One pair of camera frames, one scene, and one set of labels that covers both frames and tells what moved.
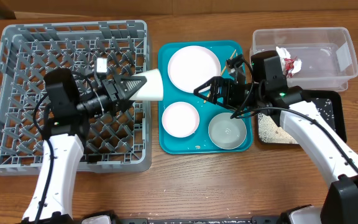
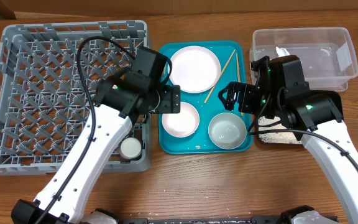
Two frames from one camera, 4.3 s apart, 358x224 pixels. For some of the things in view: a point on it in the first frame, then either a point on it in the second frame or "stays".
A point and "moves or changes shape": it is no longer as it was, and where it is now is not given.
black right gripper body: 229,93 stays
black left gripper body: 118,104 to 168,101
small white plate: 180,119 stays
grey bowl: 225,132 stays
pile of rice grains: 270,132 stays
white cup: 153,89 moves or changes shape
